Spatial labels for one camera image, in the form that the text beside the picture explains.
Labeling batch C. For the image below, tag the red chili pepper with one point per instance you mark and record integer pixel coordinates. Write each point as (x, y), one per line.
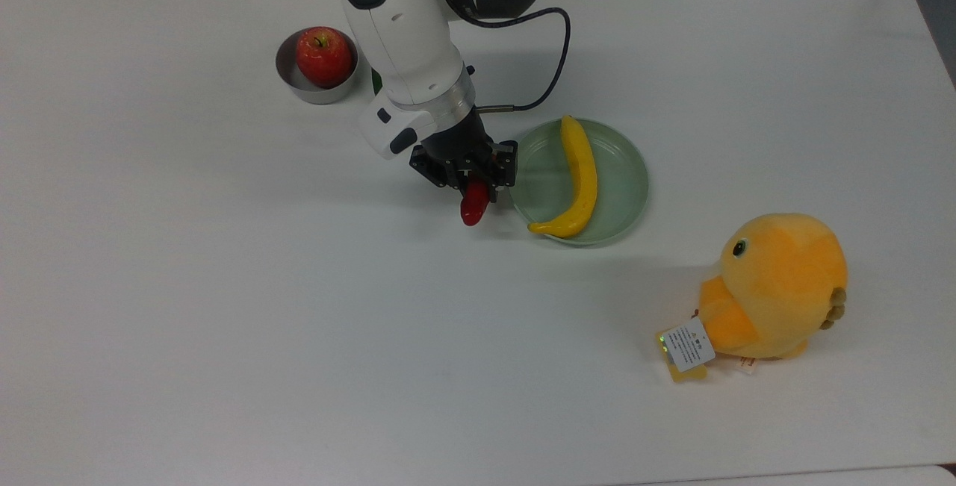
(473, 206)

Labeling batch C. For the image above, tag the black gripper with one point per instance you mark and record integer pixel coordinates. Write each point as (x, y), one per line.
(459, 139)

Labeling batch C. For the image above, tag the round metal bowl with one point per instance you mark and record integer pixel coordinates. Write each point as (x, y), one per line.
(314, 94)

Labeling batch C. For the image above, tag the yellow card tag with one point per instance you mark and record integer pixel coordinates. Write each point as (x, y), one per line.
(686, 375)

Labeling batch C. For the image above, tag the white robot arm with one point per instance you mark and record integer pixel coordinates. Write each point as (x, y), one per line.
(403, 38)

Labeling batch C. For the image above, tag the white paper hang tag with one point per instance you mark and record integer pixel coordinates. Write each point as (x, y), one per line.
(687, 344)

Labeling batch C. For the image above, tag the green cucumber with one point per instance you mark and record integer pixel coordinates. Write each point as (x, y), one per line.
(376, 83)

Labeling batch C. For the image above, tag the orange plush toy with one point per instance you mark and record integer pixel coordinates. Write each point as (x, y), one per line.
(784, 284)

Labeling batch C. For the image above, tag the red apple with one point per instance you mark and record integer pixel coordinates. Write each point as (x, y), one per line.
(323, 59)

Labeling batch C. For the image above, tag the yellow banana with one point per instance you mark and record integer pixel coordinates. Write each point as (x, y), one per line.
(584, 172)

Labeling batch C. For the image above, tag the light green plastic plate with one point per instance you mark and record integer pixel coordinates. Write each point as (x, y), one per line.
(620, 187)

